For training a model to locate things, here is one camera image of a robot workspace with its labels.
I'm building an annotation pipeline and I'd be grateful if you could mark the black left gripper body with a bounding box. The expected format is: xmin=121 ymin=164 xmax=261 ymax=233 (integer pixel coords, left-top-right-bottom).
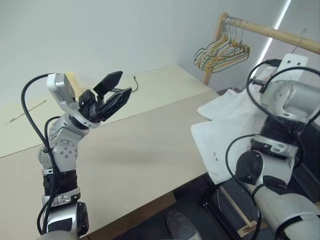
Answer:
xmin=78 ymin=89 xmax=108 ymax=124

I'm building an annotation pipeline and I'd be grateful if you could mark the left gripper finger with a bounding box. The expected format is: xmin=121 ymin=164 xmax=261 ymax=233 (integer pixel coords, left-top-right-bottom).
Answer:
xmin=100 ymin=87 xmax=133 ymax=123
xmin=93 ymin=70 xmax=124 ymax=98

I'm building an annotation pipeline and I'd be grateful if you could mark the white garment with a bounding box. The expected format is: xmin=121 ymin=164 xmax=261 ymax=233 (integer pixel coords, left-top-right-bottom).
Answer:
xmin=190 ymin=65 xmax=311 ymax=186

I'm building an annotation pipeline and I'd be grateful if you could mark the thin pale stick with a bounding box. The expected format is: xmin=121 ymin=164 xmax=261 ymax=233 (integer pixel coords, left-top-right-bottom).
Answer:
xmin=8 ymin=99 xmax=48 ymax=124

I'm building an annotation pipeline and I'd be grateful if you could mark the dark grey rounded shape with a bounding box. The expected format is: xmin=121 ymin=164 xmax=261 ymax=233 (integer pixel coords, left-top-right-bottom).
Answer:
xmin=165 ymin=209 xmax=201 ymax=240

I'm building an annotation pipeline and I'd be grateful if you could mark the black floor platform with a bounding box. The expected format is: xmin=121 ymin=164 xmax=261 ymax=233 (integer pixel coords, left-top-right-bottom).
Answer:
xmin=197 ymin=172 xmax=263 ymax=240

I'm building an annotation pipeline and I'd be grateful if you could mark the wooden base bar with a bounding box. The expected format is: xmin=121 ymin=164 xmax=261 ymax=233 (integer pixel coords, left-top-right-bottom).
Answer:
xmin=218 ymin=186 xmax=259 ymax=237

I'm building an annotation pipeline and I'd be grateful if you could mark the wooden clothes rack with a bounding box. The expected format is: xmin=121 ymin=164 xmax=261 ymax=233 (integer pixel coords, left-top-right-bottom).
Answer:
xmin=203 ymin=11 xmax=320 ymax=87

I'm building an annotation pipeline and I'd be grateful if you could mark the white light strip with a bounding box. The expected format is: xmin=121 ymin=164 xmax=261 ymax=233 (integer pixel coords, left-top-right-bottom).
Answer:
xmin=259 ymin=0 xmax=292 ymax=64

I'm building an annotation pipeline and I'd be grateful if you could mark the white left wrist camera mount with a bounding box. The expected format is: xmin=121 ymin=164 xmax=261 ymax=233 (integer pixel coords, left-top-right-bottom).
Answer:
xmin=46 ymin=72 xmax=81 ymax=114

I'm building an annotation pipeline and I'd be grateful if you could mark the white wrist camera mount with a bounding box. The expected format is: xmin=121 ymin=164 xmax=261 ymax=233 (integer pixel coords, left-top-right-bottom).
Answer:
xmin=46 ymin=72 xmax=81 ymax=114
xmin=270 ymin=52 xmax=308 ymax=84

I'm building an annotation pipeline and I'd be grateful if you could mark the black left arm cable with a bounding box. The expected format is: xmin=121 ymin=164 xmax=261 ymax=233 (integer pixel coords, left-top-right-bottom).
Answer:
xmin=20 ymin=73 xmax=57 ymax=237

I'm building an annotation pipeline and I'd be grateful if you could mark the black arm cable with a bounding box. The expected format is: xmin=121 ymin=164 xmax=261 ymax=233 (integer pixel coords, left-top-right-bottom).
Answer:
xmin=224 ymin=58 xmax=318 ymax=235
xmin=20 ymin=73 xmax=57 ymax=237

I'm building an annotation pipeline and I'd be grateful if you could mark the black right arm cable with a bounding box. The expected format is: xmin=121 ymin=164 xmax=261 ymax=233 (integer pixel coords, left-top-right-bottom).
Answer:
xmin=224 ymin=58 xmax=318 ymax=235

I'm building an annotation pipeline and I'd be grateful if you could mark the bunch of wire hangers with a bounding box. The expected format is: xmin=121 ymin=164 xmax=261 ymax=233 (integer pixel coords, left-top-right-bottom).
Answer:
xmin=199 ymin=18 xmax=251 ymax=73

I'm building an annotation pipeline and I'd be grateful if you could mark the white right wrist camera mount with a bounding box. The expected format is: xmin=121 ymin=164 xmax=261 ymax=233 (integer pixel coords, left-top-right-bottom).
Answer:
xmin=270 ymin=52 xmax=308 ymax=84

